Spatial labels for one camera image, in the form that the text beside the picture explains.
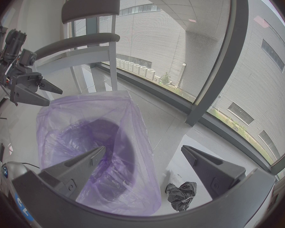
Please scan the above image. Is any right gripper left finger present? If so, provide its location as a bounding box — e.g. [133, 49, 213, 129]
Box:
[39, 146, 107, 202]

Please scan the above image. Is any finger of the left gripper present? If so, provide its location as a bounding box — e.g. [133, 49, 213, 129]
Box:
[10, 85, 50, 107]
[39, 79, 63, 95]

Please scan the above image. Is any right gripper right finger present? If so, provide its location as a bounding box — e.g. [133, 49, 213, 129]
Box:
[181, 145, 246, 201]

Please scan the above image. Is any black plastic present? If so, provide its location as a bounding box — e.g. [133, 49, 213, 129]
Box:
[165, 181, 197, 212]

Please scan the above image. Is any purple plastic bag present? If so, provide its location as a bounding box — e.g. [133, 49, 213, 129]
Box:
[36, 91, 162, 217]

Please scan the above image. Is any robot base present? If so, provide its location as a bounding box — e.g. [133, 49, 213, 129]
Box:
[1, 162, 37, 223]

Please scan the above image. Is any white trash bin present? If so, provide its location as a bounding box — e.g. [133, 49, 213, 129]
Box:
[44, 119, 137, 202]

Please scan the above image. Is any white chair with dark seat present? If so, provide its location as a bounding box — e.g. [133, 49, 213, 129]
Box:
[32, 0, 121, 104]

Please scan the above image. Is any window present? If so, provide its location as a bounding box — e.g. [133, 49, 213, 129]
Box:
[69, 0, 285, 182]

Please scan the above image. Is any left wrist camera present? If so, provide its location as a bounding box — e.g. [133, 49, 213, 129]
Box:
[19, 48, 37, 67]

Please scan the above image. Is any black cable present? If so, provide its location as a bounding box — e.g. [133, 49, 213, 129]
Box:
[21, 162, 40, 169]

